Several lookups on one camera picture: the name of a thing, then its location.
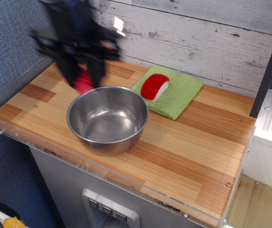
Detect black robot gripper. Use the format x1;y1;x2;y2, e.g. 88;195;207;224
30;0;121;88

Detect red handled metal spoon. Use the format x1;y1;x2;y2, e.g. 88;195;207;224
75;40;119;94

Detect stainless steel pot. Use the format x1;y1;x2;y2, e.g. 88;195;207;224
67;85;149;156

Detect red white toy sushi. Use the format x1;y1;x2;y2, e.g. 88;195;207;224
140;74;170;102

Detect grey toy fridge cabinet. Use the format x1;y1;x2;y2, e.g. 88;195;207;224
28;145;198;228

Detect clear acrylic table guard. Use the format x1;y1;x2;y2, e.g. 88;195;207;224
0;33;257;228

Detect silver dispenser button panel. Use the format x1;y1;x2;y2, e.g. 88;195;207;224
82;188;140;228

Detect white toy sink unit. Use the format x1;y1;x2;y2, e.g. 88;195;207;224
242;89;272;187

